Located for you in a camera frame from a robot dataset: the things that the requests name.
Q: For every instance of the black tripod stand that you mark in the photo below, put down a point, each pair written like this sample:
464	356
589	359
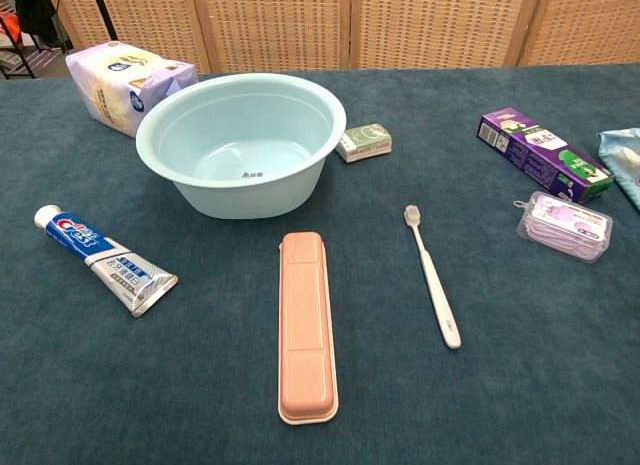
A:
104	12

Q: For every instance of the small purple soap pack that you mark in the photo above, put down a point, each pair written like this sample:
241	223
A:
565	225

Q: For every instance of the light blue wet wipes pack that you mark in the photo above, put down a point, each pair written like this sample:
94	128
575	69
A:
625	160

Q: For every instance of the white toothbrush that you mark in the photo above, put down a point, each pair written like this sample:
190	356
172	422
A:
434	285

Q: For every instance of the purple toothpaste box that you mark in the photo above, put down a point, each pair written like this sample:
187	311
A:
540	155

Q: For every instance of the blue Crest toothpaste tube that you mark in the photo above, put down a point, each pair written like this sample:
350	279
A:
100	250

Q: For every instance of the black hanging jacket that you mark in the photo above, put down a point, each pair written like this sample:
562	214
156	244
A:
35	10

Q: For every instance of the green soap box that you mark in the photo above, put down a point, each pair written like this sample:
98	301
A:
365	140

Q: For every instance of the pink toothbrush case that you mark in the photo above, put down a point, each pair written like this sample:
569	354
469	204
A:
305	325

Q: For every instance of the teal table mat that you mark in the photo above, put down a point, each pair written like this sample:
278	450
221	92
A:
500	360

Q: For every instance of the light blue plastic basin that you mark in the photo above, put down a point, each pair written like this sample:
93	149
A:
240	135

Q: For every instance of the wicker folding screen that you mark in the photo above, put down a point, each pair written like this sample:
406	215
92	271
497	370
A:
275	25

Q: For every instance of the purple facial tissue pack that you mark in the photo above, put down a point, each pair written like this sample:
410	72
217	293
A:
110	80

